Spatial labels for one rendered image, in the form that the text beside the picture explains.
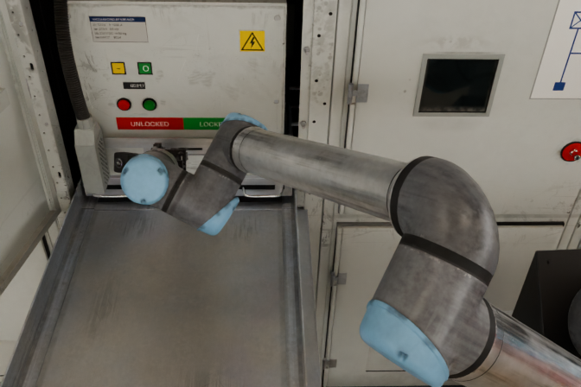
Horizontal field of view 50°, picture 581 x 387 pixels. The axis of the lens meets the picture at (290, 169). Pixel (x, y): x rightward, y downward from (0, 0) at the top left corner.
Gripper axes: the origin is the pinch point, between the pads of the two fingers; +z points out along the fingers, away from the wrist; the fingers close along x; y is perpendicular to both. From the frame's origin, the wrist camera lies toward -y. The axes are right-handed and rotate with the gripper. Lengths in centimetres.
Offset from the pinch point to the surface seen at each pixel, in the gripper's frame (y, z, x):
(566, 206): 104, 6, -13
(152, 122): -2.6, 0.9, 8.7
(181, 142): 4.4, -0.9, 4.1
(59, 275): -22.4, -11.1, -25.9
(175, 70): 4.2, -6.1, 21.0
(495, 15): 73, -20, 32
